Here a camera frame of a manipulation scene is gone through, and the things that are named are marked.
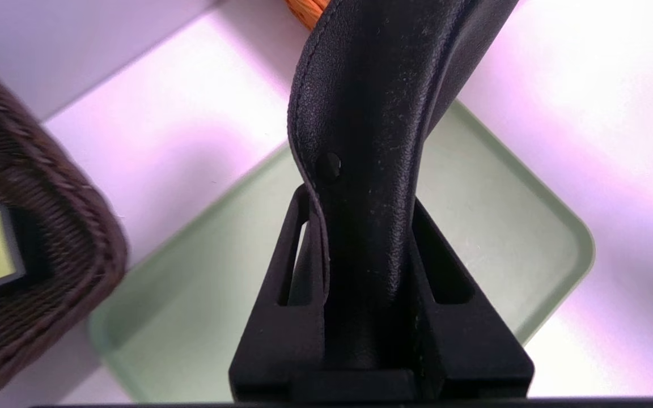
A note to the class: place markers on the black glasses case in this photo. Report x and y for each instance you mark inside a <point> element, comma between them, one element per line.
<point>372,170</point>

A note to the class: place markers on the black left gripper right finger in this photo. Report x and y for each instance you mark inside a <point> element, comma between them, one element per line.
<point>468,340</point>

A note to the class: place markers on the dark brown wicker basket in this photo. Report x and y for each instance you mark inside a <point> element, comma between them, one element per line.
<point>49,255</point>

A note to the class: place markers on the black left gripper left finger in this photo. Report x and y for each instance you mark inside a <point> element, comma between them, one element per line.
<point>281,334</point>

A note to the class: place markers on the light green plastic tray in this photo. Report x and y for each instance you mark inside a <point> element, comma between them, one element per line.
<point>502,226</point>

